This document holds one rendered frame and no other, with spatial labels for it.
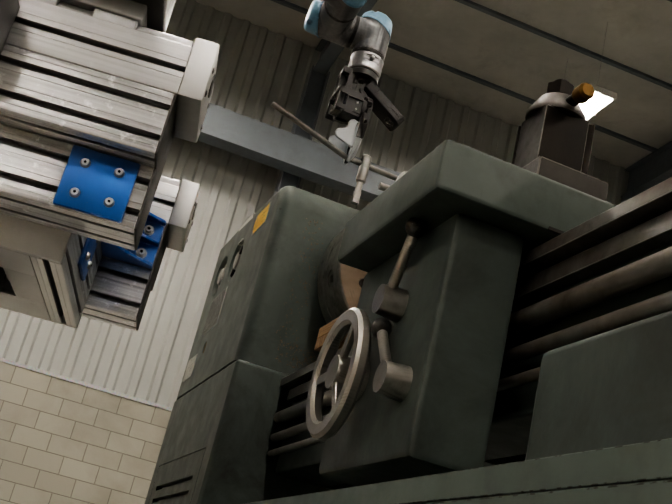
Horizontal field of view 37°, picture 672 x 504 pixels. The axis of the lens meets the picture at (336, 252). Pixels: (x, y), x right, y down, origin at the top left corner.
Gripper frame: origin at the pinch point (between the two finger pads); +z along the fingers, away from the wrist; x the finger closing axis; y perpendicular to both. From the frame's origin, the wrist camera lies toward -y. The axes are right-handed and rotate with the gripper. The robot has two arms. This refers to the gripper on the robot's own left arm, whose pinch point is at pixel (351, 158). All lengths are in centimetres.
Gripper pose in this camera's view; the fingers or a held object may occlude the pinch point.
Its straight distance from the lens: 218.4
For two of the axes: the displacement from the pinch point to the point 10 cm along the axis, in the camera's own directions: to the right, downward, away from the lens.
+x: 3.5, -2.6, -9.0
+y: -9.1, -3.3, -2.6
